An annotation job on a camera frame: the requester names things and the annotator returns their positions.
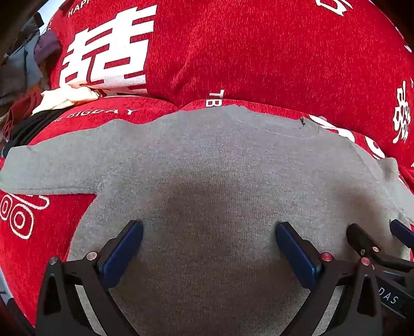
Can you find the cream cloth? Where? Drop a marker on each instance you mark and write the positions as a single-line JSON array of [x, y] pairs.
[[61, 98]]

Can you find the grey knit sweater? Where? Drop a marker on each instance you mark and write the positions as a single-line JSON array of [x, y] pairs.
[[207, 168]]

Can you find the grey-blue clothes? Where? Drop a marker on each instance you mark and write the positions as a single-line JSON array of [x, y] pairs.
[[19, 64]]

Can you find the dark red cloth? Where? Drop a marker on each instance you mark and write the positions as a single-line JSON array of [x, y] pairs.
[[19, 111]]

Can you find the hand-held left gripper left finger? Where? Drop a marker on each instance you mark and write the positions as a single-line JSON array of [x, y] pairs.
[[121, 255]]

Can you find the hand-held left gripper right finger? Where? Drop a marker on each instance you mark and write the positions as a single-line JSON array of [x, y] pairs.
[[296, 255]]

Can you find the red printed blanket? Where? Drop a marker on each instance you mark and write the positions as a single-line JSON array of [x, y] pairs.
[[252, 51]]

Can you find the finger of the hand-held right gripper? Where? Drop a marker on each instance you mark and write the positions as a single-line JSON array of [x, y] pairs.
[[359, 239], [402, 232]]

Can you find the purple cloth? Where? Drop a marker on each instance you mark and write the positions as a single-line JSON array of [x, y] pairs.
[[47, 47]]

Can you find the black cloth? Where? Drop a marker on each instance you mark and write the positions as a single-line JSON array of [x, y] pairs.
[[29, 129]]

